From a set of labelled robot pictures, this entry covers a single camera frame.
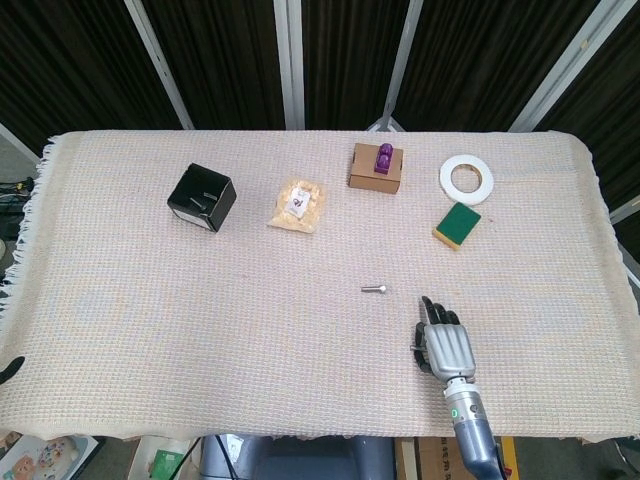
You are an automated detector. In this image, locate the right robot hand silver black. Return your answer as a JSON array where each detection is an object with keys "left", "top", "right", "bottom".
[{"left": 410, "top": 295, "right": 478, "bottom": 385}]

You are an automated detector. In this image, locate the green yellow sponge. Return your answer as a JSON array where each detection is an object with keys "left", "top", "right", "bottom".
[{"left": 432, "top": 201, "right": 483, "bottom": 251}]

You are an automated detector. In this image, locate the green packet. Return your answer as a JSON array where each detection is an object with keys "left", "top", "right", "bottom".
[{"left": 149, "top": 448, "right": 184, "bottom": 480}]

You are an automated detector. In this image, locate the purple toy block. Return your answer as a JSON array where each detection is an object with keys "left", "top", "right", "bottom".
[{"left": 374, "top": 143, "right": 395, "bottom": 176}]

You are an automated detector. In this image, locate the colourful children's book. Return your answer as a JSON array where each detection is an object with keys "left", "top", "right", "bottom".
[{"left": 0, "top": 432, "right": 101, "bottom": 480}]

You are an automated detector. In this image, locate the clear bag of yellow snacks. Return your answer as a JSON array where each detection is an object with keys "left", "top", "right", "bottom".
[{"left": 266, "top": 175, "right": 329, "bottom": 235}]

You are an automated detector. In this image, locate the black base cable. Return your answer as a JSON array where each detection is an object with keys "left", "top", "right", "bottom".
[{"left": 213, "top": 434, "right": 237, "bottom": 480}]

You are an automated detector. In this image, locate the brown printed carton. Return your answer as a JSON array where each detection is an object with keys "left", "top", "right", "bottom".
[{"left": 394, "top": 437, "right": 474, "bottom": 480}]

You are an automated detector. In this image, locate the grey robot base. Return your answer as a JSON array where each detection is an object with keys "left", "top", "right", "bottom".
[{"left": 199, "top": 433, "right": 396, "bottom": 480}]

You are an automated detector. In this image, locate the white tape roll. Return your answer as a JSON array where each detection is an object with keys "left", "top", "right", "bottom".
[{"left": 439, "top": 154, "right": 496, "bottom": 207}]

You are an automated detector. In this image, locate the beige woven tablecloth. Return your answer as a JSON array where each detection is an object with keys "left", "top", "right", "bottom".
[{"left": 0, "top": 128, "right": 640, "bottom": 446}]

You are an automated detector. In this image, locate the white frame post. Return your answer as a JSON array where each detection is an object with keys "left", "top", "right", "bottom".
[
  {"left": 273, "top": 0, "right": 306, "bottom": 130},
  {"left": 509, "top": 0, "right": 626, "bottom": 134},
  {"left": 124, "top": 0, "right": 195, "bottom": 130},
  {"left": 369, "top": 0, "right": 425, "bottom": 132}
]

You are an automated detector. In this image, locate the brown cardboard box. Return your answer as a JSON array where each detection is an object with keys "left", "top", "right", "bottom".
[{"left": 348, "top": 142, "right": 405, "bottom": 196}]

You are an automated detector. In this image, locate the black open cardboard box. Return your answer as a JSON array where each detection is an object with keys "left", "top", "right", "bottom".
[{"left": 166, "top": 162, "right": 237, "bottom": 234}]

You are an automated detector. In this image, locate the left robot hand black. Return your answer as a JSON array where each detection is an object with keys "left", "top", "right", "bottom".
[{"left": 0, "top": 355, "right": 26, "bottom": 385}]

